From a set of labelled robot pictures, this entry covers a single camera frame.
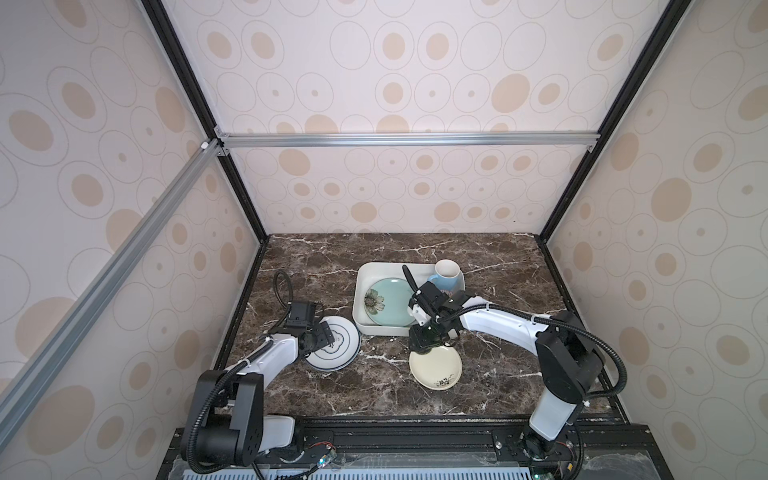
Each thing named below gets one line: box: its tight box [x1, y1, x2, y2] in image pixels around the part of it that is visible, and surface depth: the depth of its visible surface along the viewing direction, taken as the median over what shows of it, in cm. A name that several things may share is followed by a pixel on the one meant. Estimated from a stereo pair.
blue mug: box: [428, 259, 461, 292], surface depth 99 cm
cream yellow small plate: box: [409, 346, 463, 390], surface depth 88 cm
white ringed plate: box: [305, 315, 361, 372], surface depth 90 cm
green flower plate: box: [363, 277, 415, 327], surface depth 100 cm
